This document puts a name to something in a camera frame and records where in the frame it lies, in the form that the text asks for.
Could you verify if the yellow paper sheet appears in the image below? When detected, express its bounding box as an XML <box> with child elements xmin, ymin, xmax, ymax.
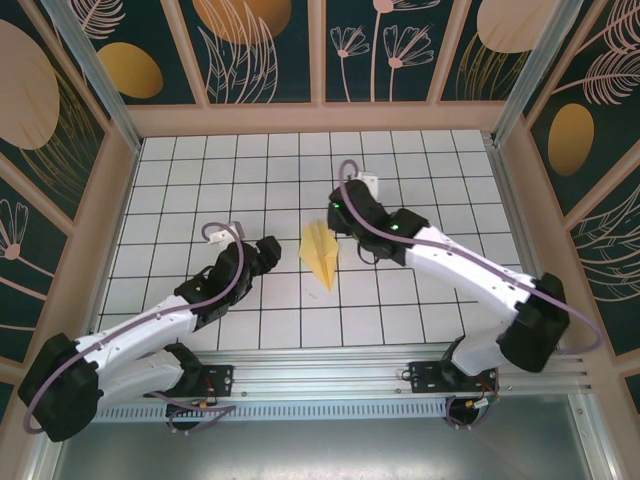
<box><xmin>298</xmin><ymin>218</ymin><xmax>340</xmax><ymax>294</ymax></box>

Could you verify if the grey metal sheet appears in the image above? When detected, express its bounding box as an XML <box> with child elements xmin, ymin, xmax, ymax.
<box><xmin>29</xmin><ymin>392</ymin><xmax>619</xmax><ymax>480</ymax></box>

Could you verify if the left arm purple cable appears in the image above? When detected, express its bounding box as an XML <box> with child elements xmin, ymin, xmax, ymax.
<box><xmin>24</xmin><ymin>222</ymin><xmax>249</xmax><ymax>436</ymax></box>

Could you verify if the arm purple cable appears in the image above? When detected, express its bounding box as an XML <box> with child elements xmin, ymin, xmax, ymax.
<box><xmin>339</xmin><ymin>158</ymin><xmax>604</xmax><ymax>432</ymax></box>
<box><xmin>24</xmin><ymin>222</ymin><xmax>249</xmax><ymax>436</ymax></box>

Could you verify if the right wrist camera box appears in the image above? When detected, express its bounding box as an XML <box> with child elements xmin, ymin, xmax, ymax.
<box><xmin>355</xmin><ymin>171</ymin><xmax>381</xmax><ymax>199</ymax></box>

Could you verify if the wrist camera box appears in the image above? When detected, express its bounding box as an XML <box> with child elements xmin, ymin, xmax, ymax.
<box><xmin>355</xmin><ymin>171</ymin><xmax>381</xmax><ymax>199</ymax></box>
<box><xmin>206</xmin><ymin>221</ymin><xmax>245</xmax><ymax>247</ymax></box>

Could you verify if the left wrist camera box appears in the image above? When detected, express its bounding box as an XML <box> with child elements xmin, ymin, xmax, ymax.
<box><xmin>206</xmin><ymin>221</ymin><xmax>245</xmax><ymax>247</ymax></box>

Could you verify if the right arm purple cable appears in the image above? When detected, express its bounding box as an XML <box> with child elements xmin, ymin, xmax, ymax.
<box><xmin>339</xmin><ymin>158</ymin><xmax>604</xmax><ymax>432</ymax></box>

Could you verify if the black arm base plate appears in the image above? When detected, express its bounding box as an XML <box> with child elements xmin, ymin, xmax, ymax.
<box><xmin>407</xmin><ymin>359</ymin><xmax>501</xmax><ymax>395</ymax></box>
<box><xmin>197</xmin><ymin>363</ymin><xmax>236</xmax><ymax>399</ymax></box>

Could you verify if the aluminium mounting rail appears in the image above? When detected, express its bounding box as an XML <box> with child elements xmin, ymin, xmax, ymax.
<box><xmin>47</xmin><ymin>349</ymin><xmax>596</xmax><ymax>401</ymax></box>

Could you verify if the aluminium side rail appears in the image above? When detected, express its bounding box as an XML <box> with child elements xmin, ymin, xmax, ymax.
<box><xmin>487</xmin><ymin>142</ymin><xmax>566</xmax><ymax>354</ymax></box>

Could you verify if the slotted grey cable duct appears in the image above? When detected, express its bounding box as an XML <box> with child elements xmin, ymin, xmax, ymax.
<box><xmin>92</xmin><ymin>397</ymin><xmax>454</xmax><ymax>424</ymax></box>

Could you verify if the aluminium frame post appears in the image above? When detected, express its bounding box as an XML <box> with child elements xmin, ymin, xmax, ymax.
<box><xmin>492</xmin><ymin>0</ymin><xmax>586</xmax><ymax>146</ymax></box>
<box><xmin>38</xmin><ymin>0</ymin><xmax>144</xmax><ymax>152</ymax></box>

